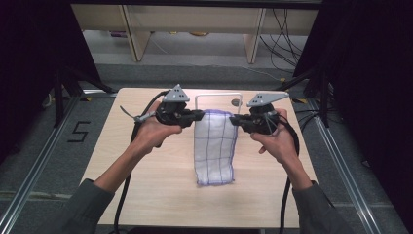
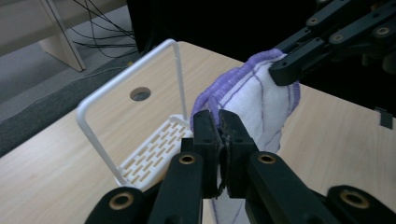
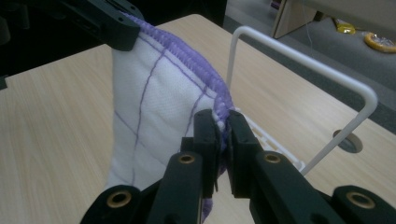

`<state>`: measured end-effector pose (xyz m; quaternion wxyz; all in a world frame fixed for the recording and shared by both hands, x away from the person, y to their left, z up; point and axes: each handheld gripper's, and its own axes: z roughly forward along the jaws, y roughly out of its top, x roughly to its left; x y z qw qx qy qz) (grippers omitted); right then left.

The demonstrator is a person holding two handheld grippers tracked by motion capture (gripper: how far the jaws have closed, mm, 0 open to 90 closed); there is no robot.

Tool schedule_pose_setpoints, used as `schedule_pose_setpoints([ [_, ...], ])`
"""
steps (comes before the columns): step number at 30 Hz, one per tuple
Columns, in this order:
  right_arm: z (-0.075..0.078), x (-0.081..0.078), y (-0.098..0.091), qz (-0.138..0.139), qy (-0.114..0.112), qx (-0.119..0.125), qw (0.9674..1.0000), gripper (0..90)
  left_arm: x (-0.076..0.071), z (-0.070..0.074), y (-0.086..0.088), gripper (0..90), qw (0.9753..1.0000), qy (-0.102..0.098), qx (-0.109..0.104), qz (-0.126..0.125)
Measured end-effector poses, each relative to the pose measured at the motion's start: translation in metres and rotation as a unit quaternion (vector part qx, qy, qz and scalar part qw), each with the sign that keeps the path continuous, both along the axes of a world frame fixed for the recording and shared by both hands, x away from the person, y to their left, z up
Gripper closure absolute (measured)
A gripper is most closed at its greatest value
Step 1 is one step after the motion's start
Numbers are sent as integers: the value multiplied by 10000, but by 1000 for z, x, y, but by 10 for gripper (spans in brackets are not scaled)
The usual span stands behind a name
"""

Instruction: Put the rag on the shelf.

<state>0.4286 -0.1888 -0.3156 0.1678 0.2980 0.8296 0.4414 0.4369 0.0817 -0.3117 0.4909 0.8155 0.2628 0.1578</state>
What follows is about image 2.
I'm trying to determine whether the white cloth with purple lines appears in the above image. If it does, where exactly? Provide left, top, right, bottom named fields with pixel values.
left=190, top=48, right=302, bottom=224

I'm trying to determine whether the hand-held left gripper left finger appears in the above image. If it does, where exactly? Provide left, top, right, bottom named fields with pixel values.
left=192, top=109, right=224, bottom=199

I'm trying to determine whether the beige desk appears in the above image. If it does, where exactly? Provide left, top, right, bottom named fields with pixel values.
left=0, top=0, right=128, bottom=72

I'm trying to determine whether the round dark table grommet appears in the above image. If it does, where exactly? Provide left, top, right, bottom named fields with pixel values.
left=129, top=86, right=152, bottom=102

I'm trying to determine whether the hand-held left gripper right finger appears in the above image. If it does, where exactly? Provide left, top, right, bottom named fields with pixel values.
left=219, top=108, right=260, bottom=200

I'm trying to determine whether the bundle of black cables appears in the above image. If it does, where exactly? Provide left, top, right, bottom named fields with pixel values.
left=69, top=0, right=140, bottom=60

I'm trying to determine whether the white plastic rack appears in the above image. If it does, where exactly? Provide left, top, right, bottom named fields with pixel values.
left=76, top=38, right=194, bottom=191

